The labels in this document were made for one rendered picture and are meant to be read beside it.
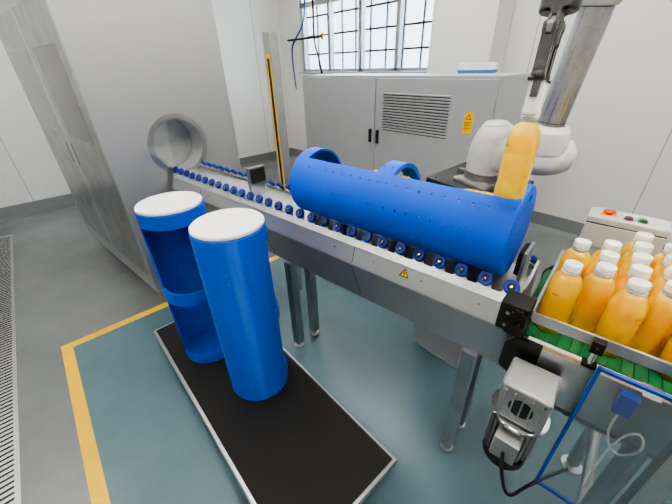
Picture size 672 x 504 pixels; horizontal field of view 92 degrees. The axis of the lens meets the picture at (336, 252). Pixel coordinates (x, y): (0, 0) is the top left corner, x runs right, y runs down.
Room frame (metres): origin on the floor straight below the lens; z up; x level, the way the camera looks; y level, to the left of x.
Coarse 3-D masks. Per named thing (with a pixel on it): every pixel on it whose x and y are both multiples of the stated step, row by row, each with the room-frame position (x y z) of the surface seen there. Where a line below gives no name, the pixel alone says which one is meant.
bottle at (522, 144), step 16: (512, 128) 0.81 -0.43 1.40; (528, 128) 0.77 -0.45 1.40; (512, 144) 0.78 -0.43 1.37; (528, 144) 0.76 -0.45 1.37; (512, 160) 0.77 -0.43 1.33; (528, 160) 0.76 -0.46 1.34; (512, 176) 0.76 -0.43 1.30; (528, 176) 0.76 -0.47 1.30; (496, 192) 0.78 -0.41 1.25; (512, 192) 0.75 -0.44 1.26
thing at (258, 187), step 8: (248, 168) 1.69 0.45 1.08; (256, 168) 1.71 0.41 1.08; (264, 168) 1.74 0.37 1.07; (248, 176) 1.69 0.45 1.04; (256, 176) 1.70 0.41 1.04; (264, 176) 1.74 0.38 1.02; (248, 184) 1.70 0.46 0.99; (256, 184) 1.71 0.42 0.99; (264, 184) 1.75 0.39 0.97; (256, 192) 1.70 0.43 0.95; (264, 192) 1.74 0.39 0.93
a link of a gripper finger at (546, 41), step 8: (544, 24) 0.78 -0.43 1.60; (544, 32) 0.78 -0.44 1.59; (552, 32) 0.77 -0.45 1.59; (544, 40) 0.78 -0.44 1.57; (552, 40) 0.77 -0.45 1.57; (544, 48) 0.77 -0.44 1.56; (536, 56) 0.78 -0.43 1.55; (544, 56) 0.77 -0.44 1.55; (536, 64) 0.78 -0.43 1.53; (544, 64) 0.77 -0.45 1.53; (544, 72) 0.77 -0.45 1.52
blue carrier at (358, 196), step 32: (320, 160) 1.30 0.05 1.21; (320, 192) 1.21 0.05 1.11; (352, 192) 1.11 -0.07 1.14; (384, 192) 1.04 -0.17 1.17; (416, 192) 0.97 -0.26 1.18; (448, 192) 0.92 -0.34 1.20; (352, 224) 1.15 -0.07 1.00; (384, 224) 1.01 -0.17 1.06; (416, 224) 0.93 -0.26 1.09; (448, 224) 0.86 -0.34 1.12; (480, 224) 0.81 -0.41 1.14; (512, 224) 0.77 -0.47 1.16; (448, 256) 0.89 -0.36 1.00; (480, 256) 0.80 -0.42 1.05; (512, 256) 0.86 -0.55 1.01
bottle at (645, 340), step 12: (660, 300) 0.56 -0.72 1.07; (648, 312) 0.56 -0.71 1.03; (660, 312) 0.54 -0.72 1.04; (648, 324) 0.55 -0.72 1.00; (660, 324) 0.53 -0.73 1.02; (636, 336) 0.55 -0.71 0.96; (648, 336) 0.54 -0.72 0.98; (660, 336) 0.53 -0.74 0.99; (636, 348) 0.54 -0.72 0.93; (648, 348) 0.53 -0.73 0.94; (660, 348) 0.53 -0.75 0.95
